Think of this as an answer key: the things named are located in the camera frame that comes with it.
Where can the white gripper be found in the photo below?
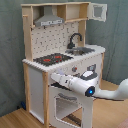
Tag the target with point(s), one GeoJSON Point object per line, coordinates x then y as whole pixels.
{"type": "Point", "coordinates": [63, 80]}

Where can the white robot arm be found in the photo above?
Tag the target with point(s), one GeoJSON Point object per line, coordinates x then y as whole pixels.
{"type": "Point", "coordinates": [87, 85]}

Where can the wooden toy kitchen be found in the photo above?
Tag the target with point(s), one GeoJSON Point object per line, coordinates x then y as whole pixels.
{"type": "Point", "coordinates": [46, 40]}

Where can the right stove knob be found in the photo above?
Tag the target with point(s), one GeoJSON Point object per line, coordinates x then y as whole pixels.
{"type": "Point", "coordinates": [74, 69]}

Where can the white oven door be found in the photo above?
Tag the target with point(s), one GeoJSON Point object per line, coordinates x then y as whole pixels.
{"type": "Point", "coordinates": [63, 103]}

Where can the black stovetop red burners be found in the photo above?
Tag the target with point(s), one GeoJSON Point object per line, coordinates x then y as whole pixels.
{"type": "Point", "coordinates": [52, 59]}

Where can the grey metal sink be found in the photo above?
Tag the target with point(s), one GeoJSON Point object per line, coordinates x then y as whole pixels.
{"type": "Point", "coordinates": [79, 51]}

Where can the black toy faucet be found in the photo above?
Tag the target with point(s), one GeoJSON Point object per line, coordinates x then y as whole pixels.
{"type": "Point", "coordinates": [72, 39]}

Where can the grey range hood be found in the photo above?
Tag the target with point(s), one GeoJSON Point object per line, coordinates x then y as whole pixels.
{"type": "Point", "coordinates": [48, 18]}

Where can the white microwave cabinet door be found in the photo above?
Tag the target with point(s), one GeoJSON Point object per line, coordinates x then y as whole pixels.
{"type": "Point", "coordinates": [97, 11]}

